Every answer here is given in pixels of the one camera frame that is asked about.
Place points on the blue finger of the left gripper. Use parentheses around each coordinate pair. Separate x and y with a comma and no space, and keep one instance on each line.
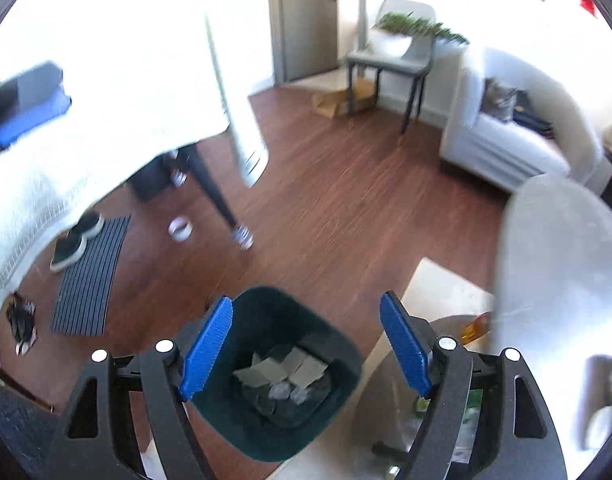
(20,123)

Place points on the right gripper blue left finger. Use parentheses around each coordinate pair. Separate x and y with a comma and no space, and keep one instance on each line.
(202,343)

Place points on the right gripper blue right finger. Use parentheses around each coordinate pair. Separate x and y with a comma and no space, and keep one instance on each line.
(406,334)

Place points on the dark green trash bin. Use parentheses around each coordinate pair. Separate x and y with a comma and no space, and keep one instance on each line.
(274,423)

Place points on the beige floor rug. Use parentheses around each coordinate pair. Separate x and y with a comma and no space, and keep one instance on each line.
(434,292)

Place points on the amber bottle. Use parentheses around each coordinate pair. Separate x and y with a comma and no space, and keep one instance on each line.
(476,329)

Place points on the tape roll on floor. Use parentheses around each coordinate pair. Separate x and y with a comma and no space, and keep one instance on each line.
(180,229)

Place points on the striped door mat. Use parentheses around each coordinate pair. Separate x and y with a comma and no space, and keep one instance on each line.
(82,299)

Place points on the black table leg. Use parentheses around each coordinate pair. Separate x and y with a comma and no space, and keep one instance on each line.
(199,170)

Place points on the black shoes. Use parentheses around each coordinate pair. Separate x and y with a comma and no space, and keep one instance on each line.
(70,248)

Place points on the round dark marble table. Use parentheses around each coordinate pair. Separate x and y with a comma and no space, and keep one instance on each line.
(553,302)

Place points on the grey armchair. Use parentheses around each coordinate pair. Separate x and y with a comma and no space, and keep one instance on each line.
(507,154)

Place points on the flat cardboard box on floor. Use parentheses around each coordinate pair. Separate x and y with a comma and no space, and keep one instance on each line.
(334,104)

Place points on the black bag on armchair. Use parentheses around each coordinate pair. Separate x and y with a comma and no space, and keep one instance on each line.
(525,115)

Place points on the grey cat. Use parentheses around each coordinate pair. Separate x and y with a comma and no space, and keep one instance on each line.
(499,100)

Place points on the grey door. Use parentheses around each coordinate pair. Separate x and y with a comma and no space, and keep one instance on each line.
(304,36)

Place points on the potted green plant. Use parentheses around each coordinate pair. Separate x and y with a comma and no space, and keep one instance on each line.
(393,34)

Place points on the grey dining chair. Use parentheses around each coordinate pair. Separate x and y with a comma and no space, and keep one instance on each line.
(415,64)

